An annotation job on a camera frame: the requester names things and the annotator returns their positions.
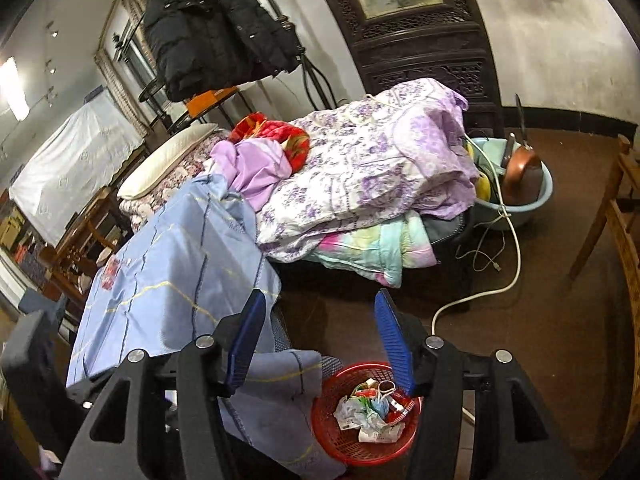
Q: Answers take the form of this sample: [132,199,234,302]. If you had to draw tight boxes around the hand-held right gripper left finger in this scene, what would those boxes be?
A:
[55,289,268,480]

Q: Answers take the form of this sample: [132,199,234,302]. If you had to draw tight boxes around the folded pink floral quilt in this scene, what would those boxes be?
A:
[119,130,236,221]

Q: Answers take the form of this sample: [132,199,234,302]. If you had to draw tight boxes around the black padded jacket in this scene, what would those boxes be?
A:
[142,0,301,103]

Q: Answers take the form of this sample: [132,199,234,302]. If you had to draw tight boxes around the red patterned blanket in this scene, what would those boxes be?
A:
[229,112,312,171]

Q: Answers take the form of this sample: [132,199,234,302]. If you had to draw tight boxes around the carved wooden painted screen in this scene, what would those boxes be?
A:
[305,0,506,133]

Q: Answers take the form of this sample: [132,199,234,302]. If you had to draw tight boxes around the black metal rack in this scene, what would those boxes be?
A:
[112,15,221,133]

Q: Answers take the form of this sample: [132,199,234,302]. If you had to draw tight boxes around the copper coloured pot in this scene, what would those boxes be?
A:
[501,94,543,206]

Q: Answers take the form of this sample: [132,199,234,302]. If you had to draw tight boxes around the red plastic basket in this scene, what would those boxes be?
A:
[311,361,423,467]

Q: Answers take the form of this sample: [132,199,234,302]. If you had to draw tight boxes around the striped beige curtain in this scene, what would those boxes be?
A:
[95,0,161,126]

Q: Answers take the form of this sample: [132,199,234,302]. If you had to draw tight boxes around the white cloth cover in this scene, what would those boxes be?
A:
[9,92,146,246]

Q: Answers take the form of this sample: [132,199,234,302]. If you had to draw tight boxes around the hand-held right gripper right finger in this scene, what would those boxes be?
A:
[374,287,581,480]

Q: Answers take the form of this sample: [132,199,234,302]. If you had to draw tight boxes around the red clear plastic wrapper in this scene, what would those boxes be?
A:
[100,255,127,291]

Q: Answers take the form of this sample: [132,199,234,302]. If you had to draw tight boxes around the black hanging strap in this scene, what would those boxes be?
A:
[297,50,333,108]

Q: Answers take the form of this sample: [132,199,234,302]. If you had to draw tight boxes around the white printed packet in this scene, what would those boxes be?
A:
[357,422,406,443]

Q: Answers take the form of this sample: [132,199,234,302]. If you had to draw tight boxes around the lilac cloth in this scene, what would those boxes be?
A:
[202,139,293,211]

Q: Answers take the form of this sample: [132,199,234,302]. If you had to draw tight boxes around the white power cable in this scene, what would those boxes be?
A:
[430,130,523,426]

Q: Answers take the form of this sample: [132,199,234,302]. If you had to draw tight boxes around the red white snack packet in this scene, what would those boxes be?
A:
[387,395,421,421]

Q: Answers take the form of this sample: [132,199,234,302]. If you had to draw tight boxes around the light blue basin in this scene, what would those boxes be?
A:
[467,137,554,231]

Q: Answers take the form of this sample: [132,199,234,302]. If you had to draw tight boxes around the yellow plastic container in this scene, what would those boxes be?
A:
[462,140,493,201]

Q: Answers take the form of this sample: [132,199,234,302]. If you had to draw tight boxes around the pastel coloured quilt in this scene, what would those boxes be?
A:
[305,210,438,288]

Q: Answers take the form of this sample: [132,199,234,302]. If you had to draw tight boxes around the blue checkered sheet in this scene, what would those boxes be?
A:
[66,172,346,478]

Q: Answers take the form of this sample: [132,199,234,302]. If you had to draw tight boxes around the white pillow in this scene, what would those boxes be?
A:
[116,122,221,200]

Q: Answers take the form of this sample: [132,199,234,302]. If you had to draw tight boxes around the dark wooden chair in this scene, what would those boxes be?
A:
[39,185,133,311]

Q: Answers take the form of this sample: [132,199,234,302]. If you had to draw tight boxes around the light blue face mask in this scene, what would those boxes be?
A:
[367,392,396,418]

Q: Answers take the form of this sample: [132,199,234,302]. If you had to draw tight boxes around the purple floral quilt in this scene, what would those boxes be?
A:
[255,78,481,263]

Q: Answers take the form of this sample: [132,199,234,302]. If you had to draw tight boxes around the thin grey cable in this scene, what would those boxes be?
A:
[455,240,503,273]

